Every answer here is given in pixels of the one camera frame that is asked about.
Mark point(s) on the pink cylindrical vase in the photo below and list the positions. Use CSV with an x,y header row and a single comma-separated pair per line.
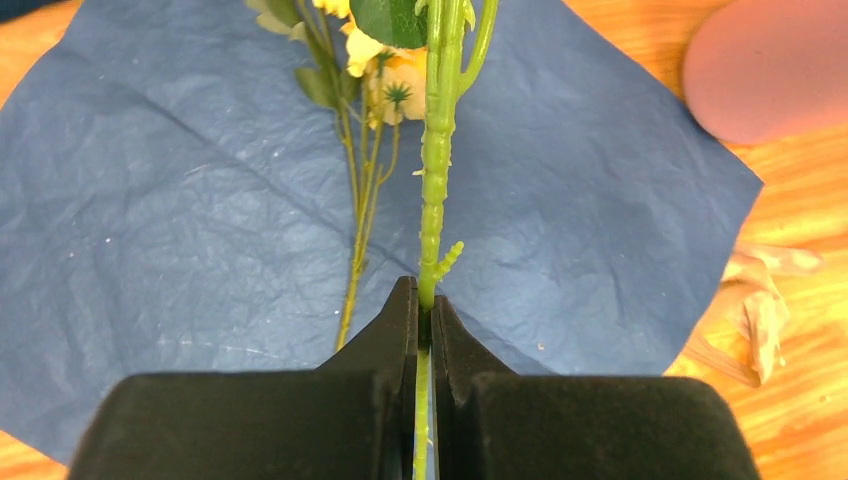
x,y
756,71

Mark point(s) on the tan ribbon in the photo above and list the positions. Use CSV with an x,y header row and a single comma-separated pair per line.
x,y
748,300

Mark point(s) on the blue wrapping paper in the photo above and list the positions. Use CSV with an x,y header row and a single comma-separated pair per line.
x,y
170,200

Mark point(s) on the flower bouquet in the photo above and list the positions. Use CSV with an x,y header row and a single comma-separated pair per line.
x,y
370,89

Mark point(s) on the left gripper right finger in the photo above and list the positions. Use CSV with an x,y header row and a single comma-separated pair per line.
x,y
493,423

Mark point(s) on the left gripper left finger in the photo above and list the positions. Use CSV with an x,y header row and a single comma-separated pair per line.
x,y
350,418

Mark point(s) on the dark navy cloth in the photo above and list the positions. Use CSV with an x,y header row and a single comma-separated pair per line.
x,y
13,9

